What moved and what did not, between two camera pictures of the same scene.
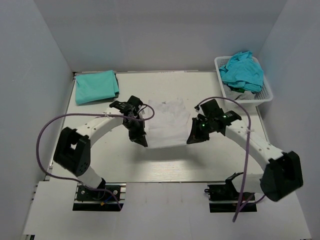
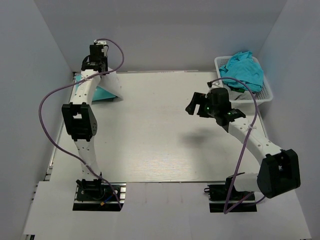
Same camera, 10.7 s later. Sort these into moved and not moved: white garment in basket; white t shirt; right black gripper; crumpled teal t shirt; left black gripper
Moved: left black gripper; white t shirt; right black gripper
Not moved: white garment in basket; crumpled teal t shirt
